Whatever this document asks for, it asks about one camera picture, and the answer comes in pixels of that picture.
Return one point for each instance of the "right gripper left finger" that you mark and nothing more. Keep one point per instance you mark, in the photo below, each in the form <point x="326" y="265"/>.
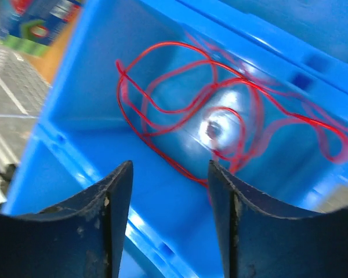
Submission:
<point x="82" y="236"/>

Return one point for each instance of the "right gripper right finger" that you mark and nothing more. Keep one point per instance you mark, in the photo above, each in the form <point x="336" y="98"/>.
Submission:
<point x="260" y="236"/>

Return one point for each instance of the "blue three-compartment bin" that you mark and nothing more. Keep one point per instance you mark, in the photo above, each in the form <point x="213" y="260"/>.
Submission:
<point x="260" y="87"/>

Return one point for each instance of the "white wire shelf rack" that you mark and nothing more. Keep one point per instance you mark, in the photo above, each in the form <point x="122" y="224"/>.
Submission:
<point x="33" y="38"/>

